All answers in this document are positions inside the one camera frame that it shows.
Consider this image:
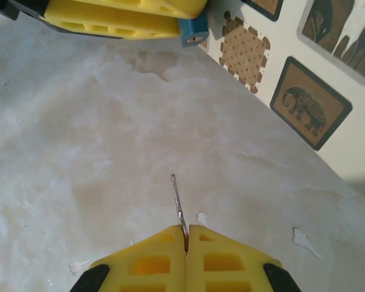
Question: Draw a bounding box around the blue padlock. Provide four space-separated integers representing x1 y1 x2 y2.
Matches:
178 10 209 49

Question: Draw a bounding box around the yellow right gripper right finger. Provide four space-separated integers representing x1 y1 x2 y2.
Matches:
186 224 302 292

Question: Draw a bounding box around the cream tin box with prints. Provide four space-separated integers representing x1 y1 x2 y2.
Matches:
200 0 365 195

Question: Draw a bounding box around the small silver key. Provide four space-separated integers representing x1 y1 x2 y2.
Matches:
170 173 190 253

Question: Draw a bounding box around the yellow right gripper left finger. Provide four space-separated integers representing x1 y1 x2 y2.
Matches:
68 224 187 292

